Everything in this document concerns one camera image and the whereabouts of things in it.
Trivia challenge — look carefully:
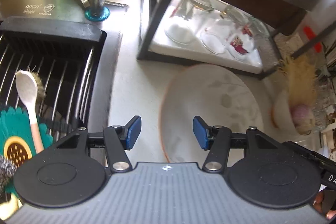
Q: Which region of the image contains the black sink drain rack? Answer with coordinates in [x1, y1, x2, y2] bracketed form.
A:
[1, 17, 106, 140]

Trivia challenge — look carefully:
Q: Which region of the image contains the red-lid glass jar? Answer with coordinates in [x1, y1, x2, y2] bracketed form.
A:
[303, 26, 323, 53]

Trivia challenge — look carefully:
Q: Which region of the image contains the white leaf-pattern plate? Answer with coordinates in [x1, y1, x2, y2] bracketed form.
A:
[159, 64, 264, 165]

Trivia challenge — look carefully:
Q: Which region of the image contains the upturned drinking glass middle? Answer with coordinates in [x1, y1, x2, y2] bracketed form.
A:
[201, 5, 248, 55]

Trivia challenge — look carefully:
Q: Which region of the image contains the upturned drinking glass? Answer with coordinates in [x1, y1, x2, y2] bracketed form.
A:
[165, 0, 214, 45]
[228, 17, 269, 61]
[201, 5, 248, 55]

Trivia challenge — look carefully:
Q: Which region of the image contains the person's right hand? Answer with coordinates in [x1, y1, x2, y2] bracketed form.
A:
[313, 190, 335, 219]

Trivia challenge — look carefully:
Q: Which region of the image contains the upturned drinking glass right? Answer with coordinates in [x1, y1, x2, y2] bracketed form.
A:
[228, 17, 269, 61]

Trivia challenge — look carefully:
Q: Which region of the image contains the steel wool scrubber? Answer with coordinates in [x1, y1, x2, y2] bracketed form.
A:
[0, 155, 17, 192]

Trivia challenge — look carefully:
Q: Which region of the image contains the white ceramic spoon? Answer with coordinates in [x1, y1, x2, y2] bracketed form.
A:
[15, 70, 44, 153]

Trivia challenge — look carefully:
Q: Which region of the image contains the bowl with garlic and noodles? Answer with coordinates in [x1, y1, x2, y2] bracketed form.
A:
[272, 55, 317, 135]

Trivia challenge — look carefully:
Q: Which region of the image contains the upturned drinking glass left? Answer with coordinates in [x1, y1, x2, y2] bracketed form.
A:
[165, 0, 214, 45]

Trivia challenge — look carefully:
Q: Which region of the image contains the black dish rack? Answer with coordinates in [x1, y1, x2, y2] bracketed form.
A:
[136, 0, 336, 80]

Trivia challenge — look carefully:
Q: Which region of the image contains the teal flower sink mat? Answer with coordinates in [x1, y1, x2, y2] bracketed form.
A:
[0, 105, 55, 196]

